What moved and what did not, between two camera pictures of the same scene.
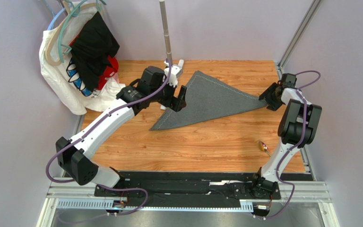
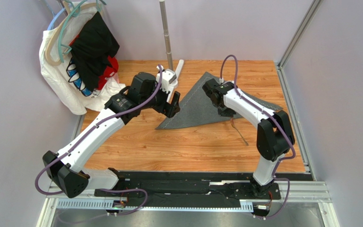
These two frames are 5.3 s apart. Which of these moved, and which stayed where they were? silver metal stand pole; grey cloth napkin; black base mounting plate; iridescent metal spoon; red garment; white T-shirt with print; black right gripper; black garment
Moved: grey cloth napkin; iridescent metal spoon; black right gripper
Stayed: red garment; black base mounting plate; white T-shirt with print; silver metal stand pole; black garment
